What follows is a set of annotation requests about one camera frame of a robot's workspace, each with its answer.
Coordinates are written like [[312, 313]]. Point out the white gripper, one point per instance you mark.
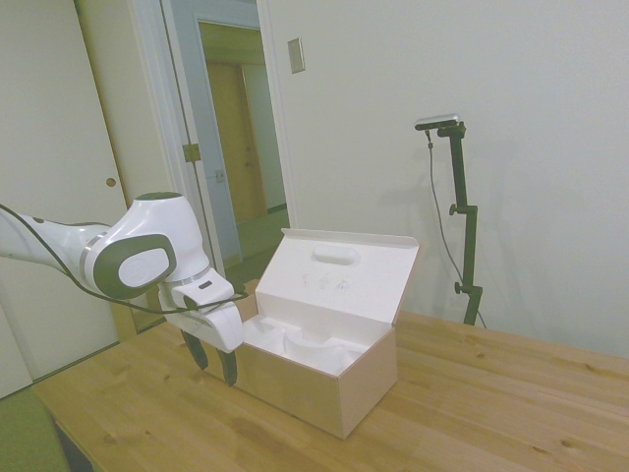
[[223, 327]]

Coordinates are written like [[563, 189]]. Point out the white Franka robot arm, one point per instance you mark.
[[147, 231]]

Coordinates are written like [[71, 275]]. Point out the white foam box insert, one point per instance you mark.
[[300, 346]]

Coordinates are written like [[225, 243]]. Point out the open white cardboard box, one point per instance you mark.
[[339, 295]]

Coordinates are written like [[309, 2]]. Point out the green upholstered seat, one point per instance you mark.
[[24, 432]]

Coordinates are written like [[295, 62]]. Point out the brass door hinge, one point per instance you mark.
[[191, 152]]

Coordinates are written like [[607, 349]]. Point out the brown wooden door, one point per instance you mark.
[[241, 142]]

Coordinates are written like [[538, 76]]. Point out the white open door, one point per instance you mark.
[[191, 123]]

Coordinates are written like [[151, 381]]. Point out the white sliding door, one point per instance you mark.
[[49, 123]]

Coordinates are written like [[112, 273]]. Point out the black camera stand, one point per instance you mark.
[[467, 221]]

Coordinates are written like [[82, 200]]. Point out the white wall switch plate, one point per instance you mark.
[[296, 56]]

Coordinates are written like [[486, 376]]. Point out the grey camera on stand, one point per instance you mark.
[[439, 122]]

